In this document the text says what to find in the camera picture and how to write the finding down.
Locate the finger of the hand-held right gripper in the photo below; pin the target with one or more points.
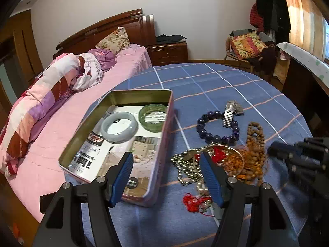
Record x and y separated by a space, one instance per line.
279 150

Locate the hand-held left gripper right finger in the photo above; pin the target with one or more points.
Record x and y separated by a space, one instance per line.
209 177

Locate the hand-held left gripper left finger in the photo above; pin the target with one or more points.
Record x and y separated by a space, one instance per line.
122 177

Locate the red knot tassel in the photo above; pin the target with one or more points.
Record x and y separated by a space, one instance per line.
219 154

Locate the orange thread tassel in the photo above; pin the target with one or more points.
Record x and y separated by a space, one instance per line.
232 162

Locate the thin gold bangle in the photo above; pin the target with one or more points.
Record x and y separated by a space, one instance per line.
242 157

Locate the silver metal watch band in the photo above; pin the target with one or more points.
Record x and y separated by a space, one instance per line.
227 118

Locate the pink metal tin box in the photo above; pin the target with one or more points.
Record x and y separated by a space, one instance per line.
164 133

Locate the printed paper lining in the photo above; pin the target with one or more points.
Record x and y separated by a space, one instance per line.
144 154

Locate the white jade bangle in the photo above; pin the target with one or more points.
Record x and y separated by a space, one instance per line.
104 128

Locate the dark wooden desk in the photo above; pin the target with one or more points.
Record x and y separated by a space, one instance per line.
300 90

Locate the green jade bangle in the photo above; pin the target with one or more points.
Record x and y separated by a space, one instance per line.
142 115

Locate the small black device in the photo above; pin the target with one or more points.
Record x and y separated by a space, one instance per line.
46 203

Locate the wooden bed with pink sheet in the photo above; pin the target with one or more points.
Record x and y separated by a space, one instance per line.
77 103

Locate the dark brown garment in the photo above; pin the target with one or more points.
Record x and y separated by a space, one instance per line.
266 56

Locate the white patterned desk cover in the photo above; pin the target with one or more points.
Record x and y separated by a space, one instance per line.
305 56

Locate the white lilac cloth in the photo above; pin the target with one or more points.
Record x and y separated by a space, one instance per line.
88 74

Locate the wooden chair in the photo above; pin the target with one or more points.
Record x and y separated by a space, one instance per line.
227 54

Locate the orange patterned cushion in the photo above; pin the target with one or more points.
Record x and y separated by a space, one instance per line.
246 45

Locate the pink patchwork quilt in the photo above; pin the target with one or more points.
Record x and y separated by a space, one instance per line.
33 100

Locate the purple blanket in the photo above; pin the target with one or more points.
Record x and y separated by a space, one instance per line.
108 59

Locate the wooden nightstand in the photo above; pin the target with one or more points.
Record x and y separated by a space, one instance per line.
168 54

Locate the red hanging garment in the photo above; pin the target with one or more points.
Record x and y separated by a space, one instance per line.
255 18

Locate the orange striped curtain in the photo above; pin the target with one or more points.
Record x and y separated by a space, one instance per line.
303 18

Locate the floral pillow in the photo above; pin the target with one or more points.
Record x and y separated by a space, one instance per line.
114 40

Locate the black hanging coat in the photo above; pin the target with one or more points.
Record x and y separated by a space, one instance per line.
275 10

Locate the dark clothes pile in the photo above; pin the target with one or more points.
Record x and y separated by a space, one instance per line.
171 38

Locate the brown wooden wardrobe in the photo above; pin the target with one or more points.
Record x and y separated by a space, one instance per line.
23 46

